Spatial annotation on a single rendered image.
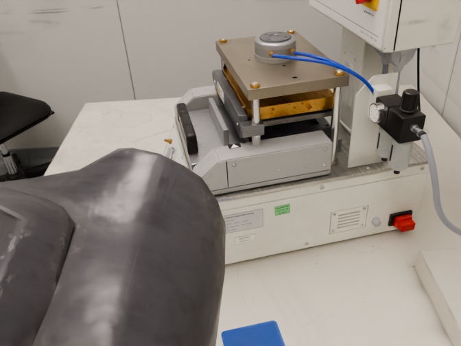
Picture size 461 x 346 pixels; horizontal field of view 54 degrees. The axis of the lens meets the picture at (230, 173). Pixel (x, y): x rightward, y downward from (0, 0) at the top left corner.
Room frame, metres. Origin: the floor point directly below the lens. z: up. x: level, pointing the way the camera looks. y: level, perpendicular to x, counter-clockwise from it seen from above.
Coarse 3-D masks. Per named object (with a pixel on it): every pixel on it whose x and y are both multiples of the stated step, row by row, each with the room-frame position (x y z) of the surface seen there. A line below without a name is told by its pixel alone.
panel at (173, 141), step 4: (176, 128) 0.92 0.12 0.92; (172, 132) 0.94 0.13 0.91; (176, 132) 0.90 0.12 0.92; (172, 136) 0.93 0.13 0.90; (176, 136) 0.90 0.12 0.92; (164, 140) 0.91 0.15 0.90; (168, 140) 0.91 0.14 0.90; (172, 140) 0.91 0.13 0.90; (176, 140) 0.88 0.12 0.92; (168, 144) 0.93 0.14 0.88; (172, 144) 0.90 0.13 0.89; (176, 144) 0.87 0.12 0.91; (180, 144) 0.85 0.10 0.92; (168, 148) 0.92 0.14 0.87; (176, 148) 0.86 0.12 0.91; (180, 148) 0.83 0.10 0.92; (164, 152) 0.94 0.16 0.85; (180, 152) 0.82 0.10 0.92; (176, 156) 0.84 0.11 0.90; (180, 156) 0.82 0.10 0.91; (184, 156) 0.80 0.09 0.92; (176, 160) 0.83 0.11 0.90; (180, 160) 0.81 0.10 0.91; (184, 160) 0.79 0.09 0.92; (184, 164) 0.78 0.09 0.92
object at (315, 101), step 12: (228, 72) 0.90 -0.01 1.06; (240, 96) 0.78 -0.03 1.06; (288, 96) 0.77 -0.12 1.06; (300, 96) 0.76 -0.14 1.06; (312, 96) 0.76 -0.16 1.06; (324, 96) 0.75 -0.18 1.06; (264, 108) 0.73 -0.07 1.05; (276, 108) 0.73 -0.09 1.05; (288, 108) 0.74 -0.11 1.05; (300, 108) 0.74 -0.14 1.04; (312, 108) 0.73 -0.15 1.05; (324, 108) 0.75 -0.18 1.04; (264, 120) 0.73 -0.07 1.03; (276, 120) 0.73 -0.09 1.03; (288, 120) 0.74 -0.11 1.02; (300, 120) 0.74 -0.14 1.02
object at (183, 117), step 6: (180, 108) 0.85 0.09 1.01; (186, 108) 0.85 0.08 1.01; (180, 114) 0.82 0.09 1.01; (186, 114) 0.82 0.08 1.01; (180, 120) 0.80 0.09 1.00; (186, 120) 0.79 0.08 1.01; (186, 126) 0.77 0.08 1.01; (192, 126) 0.77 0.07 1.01; (186, 132) 0.74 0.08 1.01; (192, 132) 0.74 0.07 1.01; (186, 138) 0.73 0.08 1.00; (192, 138) 0.73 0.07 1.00; (192, 144) 0.73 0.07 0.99; (192, 150) 0.73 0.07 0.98
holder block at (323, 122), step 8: (304, 120) 0.82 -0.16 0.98; (312, 120) 0.81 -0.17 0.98; (320, 120) 0.78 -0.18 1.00; (264, 128) 0.79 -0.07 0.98; (272, 128) 0.78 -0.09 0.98; (280, 128) 0.76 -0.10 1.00; (288, 128) 0.76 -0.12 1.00; (296, 128) 0.76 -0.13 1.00; (304, 128) 0.75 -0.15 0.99; (312, 128) 0.75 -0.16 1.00; (320, 128) 0.75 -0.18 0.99; (328, 128) 0.75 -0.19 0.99; (264, 136) 0.74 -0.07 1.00; (272, 136) 0.73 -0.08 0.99; (280, 136) 0.74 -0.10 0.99; (328, 136) 0.76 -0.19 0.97
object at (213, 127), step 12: (204, 108) 0.92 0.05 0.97; (216, 108) 0.83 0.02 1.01; (192, 120) 0.87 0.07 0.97; (204, 120) 0.86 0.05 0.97; (216, 120) 0.81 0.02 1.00; (228, 120) 0.86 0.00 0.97; (180, 132) 0.84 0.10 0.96; (204, 132) 0.81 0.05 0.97; (216, 132) 0.81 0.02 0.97; (228, 132) 0.80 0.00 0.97; (204, 144) 0.76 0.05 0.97; (216, 144) 0.76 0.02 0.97; (228, 144) 0.74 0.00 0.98; (192, 156) 0.72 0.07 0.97; (204, 156) 0.72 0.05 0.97; (192, 168) 0.69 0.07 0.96
